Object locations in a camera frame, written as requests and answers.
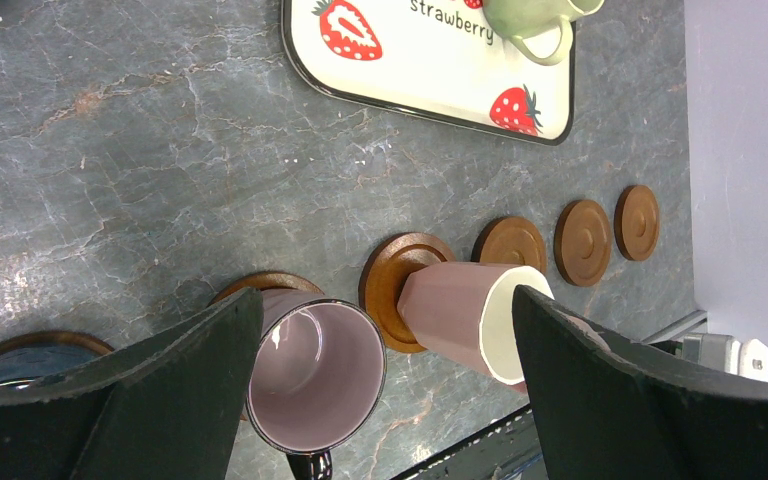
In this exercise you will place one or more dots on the brown grooved wooden coaster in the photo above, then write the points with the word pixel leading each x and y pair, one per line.
pixel 582 243
pixel 637 222
pixel 384 276
pixel 512 240
pixel 268 280

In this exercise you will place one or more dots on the dark blue mug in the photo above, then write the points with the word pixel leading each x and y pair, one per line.
pixel 22 365

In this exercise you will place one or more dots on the white strawberry print tray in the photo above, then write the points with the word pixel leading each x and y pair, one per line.
pixel 437 60

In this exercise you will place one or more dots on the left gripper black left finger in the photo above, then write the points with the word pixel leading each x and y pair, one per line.
pixel 167 407

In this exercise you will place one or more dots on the aluminium frame rail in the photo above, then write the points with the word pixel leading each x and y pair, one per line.
pixel 508 447

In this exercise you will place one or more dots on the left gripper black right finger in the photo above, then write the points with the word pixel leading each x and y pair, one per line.
pixel 607 407

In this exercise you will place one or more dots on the pale pink white mug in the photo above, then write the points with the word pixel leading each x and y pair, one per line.
pixel 463 312

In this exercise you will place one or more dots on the dark walnut coaster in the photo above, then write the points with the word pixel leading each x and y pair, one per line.
pixel 57 337

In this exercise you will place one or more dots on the lilac mug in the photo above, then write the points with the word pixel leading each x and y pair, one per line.
pixel 318 374

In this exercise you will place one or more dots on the light green mug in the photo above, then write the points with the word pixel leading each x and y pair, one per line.
pixel 519 20

